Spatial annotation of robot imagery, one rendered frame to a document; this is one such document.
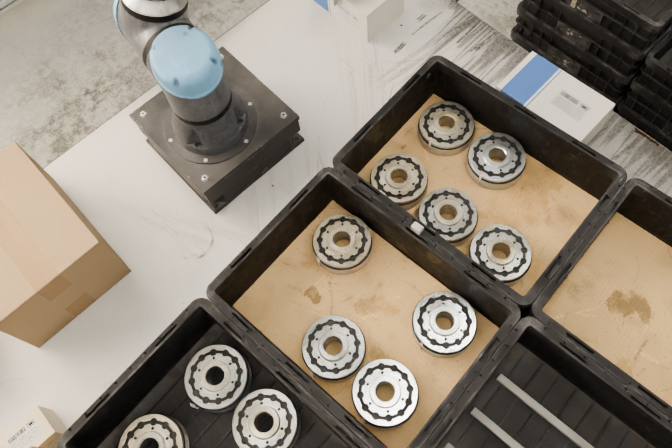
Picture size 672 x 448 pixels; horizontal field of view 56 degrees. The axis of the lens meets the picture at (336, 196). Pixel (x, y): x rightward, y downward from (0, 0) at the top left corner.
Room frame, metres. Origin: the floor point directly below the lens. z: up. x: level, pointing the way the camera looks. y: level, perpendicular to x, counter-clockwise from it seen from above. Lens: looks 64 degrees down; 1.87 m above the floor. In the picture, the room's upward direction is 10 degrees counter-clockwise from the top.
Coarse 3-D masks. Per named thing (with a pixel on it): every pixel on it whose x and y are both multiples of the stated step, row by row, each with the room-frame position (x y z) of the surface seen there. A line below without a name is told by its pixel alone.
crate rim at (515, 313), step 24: (360, 192) 0.46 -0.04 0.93; (384, 216) 0.41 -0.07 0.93; (264, 240) 0.41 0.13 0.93; (240, 264) 0.37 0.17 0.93; (456, 264) 0.31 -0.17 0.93; (216, 288) 0.34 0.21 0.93; (480, 288) 0.27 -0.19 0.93; (504, 336) 0.19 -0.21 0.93; (288, 360) 0.21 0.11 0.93; (480, 360) 0.17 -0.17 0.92; (312, 384) 0.17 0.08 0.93; (456, 384) 0.14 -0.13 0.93; (336, 408) 0.13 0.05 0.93; (360, 432) 0.09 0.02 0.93; (432, 432) 0.08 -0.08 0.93
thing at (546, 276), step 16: (432, 64) 0.70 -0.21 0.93; (448, 64) 0.69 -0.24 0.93; (416, 80) 0.67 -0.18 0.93; (480, 80) 0.64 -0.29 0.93; (400, 96) 0.64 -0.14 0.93; (496, 96) 0.60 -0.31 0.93; (384, 112) 0.61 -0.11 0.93; (528, 112) 0.56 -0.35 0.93; (368, 128) 0.59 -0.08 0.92; (544, 128) 0.53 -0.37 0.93; (352, 144) 0.56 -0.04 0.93; (576, 144) 0.49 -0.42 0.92; (336, 160) 0.53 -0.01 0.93; (608, 160) 0.45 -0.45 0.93; (352, 176) 0.50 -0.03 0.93; (624, 176) 0.41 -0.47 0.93; (368, 192) 0.46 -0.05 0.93; (608, 192) 0.39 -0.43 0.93; (400, 208) 0.42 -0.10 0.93; (592, 224) 0.34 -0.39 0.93; (432, 240) 0.36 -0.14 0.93; (576, 240) 0.32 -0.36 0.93; (464, 256) 0.32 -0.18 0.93; (560, 256) 0.30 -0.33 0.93; (480, 272) 0.29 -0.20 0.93; (544, 272) 0.28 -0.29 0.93; (496, 288) 0.27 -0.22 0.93; (528, 304) 0.23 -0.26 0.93
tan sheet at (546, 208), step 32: (416, 128) 0.63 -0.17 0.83; (448, 128) 0.62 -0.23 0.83; (480, 128) 0.60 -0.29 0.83; (448, 160) 0.55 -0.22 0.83; (480, 192) 0.47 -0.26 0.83; (512, 192) 0.46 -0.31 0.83; (544, 192) 0.45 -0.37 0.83; (576, 192) 0.44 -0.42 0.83; (480, 224) 0.41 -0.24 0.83; (512, 224) 0.40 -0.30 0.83; (544, 224) 0.39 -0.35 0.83; (576, 224) 0.38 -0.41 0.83; (544, 256) 0.33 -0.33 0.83; (512, 288) 0.29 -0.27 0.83
